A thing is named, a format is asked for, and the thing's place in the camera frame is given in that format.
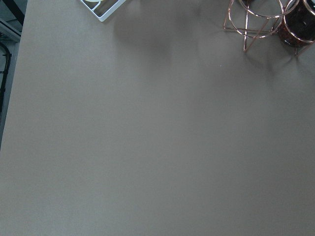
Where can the dark brown glass jar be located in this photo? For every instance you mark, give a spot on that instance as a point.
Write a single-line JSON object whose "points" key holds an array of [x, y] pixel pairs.
{"points": [[298, 26]]}

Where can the aluminium frame rail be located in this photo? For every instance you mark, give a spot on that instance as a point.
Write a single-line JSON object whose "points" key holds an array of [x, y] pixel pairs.
{"points": [[9, 31]]}

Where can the rose gold wire stand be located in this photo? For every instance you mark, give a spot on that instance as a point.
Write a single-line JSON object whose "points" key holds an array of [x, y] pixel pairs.
{"points": [[258, 19]]}

